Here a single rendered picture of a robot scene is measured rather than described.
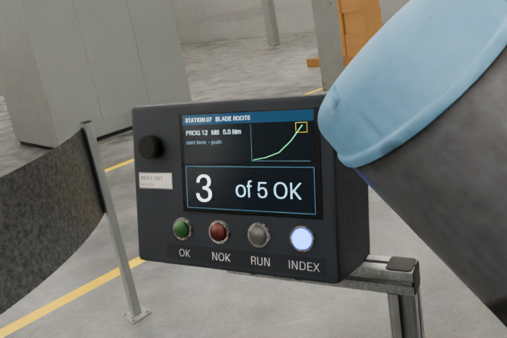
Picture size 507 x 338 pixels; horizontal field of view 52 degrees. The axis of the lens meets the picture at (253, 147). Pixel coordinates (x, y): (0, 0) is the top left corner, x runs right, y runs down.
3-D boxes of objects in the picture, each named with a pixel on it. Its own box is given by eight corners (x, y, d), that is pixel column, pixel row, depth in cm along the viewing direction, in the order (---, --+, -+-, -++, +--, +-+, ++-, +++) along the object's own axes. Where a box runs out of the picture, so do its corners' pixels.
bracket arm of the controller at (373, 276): (421, 282, 58) (419, 258, 57) (415, 297, 55) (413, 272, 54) (238, 262, 69) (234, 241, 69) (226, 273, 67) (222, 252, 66)
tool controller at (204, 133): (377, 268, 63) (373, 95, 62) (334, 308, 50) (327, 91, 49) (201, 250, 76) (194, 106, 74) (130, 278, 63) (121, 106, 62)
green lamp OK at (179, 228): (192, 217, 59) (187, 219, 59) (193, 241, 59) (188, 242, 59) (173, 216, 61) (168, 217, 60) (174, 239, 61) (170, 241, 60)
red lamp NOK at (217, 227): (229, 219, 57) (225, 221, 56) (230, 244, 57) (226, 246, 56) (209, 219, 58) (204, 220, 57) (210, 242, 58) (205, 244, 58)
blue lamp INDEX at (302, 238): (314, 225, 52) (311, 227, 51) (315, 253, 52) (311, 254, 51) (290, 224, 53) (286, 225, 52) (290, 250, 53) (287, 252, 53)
